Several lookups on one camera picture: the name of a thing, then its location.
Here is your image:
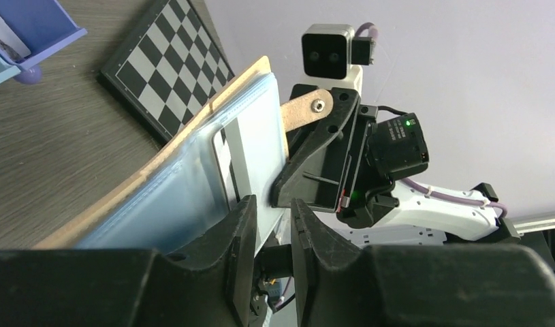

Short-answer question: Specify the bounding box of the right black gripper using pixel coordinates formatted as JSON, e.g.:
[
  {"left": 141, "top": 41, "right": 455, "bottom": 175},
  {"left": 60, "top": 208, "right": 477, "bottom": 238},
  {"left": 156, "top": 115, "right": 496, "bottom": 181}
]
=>
[{"left": 270, "top": 88, "right": 429, "bottom": 228}]

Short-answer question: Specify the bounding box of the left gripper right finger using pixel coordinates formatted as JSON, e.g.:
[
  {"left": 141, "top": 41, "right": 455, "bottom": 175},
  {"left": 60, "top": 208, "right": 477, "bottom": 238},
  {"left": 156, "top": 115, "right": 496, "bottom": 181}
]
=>
[{"left": 291, "top": 199, "right": 555, "bottom": 326}]

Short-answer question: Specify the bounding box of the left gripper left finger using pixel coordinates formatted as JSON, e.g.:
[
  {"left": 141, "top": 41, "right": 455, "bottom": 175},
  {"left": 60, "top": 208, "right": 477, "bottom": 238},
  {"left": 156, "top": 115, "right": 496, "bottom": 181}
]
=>
[{"left": 0, "top": 196, "right": 257, "bottom": 326}]

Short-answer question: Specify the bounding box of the blue three-compartment organizer tray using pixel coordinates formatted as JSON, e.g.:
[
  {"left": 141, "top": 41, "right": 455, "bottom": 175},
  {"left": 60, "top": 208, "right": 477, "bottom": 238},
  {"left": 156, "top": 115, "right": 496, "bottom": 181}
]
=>
[{"left": 0, "top": 1, "right": 87, "bottom": 84}]

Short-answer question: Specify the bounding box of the beige leather card holder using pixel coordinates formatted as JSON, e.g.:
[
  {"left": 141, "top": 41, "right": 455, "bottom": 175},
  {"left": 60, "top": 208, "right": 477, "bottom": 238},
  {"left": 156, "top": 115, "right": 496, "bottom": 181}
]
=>
[{"left": 33, "top": 56, "right": 334, "bottom": 256}]

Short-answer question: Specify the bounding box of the black and white chessboard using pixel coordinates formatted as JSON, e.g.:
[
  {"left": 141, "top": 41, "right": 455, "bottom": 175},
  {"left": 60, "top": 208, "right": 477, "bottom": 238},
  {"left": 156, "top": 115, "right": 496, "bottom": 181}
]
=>
[{"left": 97, "top": 0, "right": 234, "bottom": 144}]

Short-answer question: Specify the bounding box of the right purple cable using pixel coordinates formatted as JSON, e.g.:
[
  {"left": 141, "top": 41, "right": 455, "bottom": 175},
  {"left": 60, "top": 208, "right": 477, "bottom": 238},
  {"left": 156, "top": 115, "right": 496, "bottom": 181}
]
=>
[{"left": 353, "top": 22, "right": 509, "bottom": 220}]

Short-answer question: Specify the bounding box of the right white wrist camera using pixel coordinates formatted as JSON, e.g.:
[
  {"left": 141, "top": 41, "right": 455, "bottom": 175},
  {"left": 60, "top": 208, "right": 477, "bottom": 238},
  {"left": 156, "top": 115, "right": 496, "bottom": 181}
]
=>
[{"left": 301, "top": 22, "right": 379, "bottom": 94}]

